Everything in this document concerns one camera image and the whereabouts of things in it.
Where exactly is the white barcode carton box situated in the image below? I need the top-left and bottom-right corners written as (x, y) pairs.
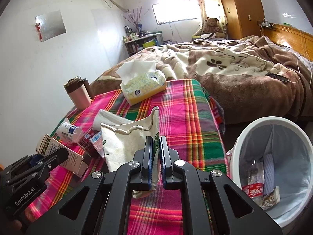
top-left (35, 134), bottom-right (89, 178)

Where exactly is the white plastic bottle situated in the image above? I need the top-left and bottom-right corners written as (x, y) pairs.
top-left (56, 118), bottom-right (84, 143)

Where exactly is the white towel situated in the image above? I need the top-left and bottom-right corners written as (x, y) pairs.
top-left (92, 109), bottom-right (132, 131)

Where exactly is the cola plastic bottle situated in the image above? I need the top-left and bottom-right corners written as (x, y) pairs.
top-left (242, 160), bottom-right (265, 200)

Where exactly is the white round trash bin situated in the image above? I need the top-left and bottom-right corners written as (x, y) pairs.
top-left (230, 116), bottom-right (312, 228)

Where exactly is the red milk drink can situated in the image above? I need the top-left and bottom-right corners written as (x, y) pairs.
top-left (78, 128), bottom-right (103, 158)

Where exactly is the yellow tissue pack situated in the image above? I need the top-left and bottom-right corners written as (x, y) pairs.
top-left (116, 61), bottom-right (167, 106)

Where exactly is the white foam fruit net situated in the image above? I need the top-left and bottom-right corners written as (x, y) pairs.
top-left (263, 154), bottom-right (275, 195)

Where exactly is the pink brown lidded mug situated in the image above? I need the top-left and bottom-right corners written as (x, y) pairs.
top-left (63, 76), bottom-right (95, 111)

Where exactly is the brown beige floral blanket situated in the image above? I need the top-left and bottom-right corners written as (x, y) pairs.
top-left (90, 35), bottom-right (313, 125)

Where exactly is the cluttered grey shelf desk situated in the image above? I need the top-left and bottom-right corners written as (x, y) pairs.
top-left (124, 31), bottom-right (163, 56)

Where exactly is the black smartphone on bed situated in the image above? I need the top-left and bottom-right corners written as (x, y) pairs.
top-left (266, 73), bottom-right (289, 83)

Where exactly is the brown teddy bear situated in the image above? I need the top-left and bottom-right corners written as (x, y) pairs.
top-left (202, 17), bottom-right (226, 39)

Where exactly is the dried branch vase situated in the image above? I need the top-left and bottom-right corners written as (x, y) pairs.
top-left (121, 6), bottom-right (150, 32)

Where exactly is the orange wooden wardrobe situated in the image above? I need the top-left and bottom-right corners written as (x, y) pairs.
top-left (221, 0), bottom-right (265, 39)

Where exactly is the floral window curtain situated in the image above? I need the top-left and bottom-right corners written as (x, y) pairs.
top-left (197, 0), bottom-right (228, 28)

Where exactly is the wooden bed headboard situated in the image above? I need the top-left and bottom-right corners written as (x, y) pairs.
top-left (265, 24), bottom-right (313, 61)

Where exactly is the silver wall panel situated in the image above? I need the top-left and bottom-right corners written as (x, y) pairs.
top-left (35, 11), bottom-right (66, 42)

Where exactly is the white charging cable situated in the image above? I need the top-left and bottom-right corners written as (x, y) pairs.
top-left (288, 53), bottom-right (313, 90)

